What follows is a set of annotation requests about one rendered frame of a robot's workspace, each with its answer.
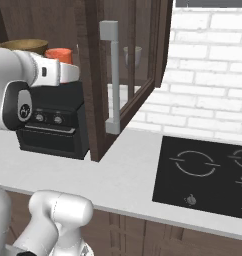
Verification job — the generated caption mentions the clear stemmed glass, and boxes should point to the clear stemmed glass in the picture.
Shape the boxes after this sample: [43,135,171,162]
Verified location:
[122,45,144,72]

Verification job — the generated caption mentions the grey cabinet door handle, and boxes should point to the grey cabinet door handle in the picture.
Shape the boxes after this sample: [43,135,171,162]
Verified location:
[98,20,122,136]

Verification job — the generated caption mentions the black toaster oven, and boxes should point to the black toaster oven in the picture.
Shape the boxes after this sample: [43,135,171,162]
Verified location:
[15,79,91,161]

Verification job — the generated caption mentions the black hob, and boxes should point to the black hob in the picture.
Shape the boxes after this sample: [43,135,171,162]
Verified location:
[151,135,242,221]

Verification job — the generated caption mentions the grey range hood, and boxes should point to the grey range hood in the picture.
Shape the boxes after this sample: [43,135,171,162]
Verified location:
[175,0,242,9]

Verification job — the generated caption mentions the dark wood glass cabinet door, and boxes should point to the dark wood glass cabinet door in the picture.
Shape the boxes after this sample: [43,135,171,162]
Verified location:
[74,0,174,163]

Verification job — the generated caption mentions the dark wood wall cabinet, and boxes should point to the dark wood wall cabinet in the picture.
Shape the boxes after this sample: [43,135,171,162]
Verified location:
[0,0,86,83]

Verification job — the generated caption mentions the brown base cabinets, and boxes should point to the brown base cabinets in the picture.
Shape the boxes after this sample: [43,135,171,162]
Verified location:
[2,190,242,256]

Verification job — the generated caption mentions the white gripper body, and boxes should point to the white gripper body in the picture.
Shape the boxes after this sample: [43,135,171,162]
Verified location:
[59,62,82,85]

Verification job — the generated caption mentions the brown wooden bowl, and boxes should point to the brown wooden bowl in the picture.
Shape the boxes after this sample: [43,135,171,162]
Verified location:
[0,38,50,56]

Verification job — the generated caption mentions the orange bowl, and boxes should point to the orange bowl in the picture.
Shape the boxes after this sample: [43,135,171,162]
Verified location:
[44,47,74,66]

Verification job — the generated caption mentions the grey hob knob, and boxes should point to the grey hob knob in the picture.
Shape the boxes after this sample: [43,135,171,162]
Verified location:
[184,193,198,207]

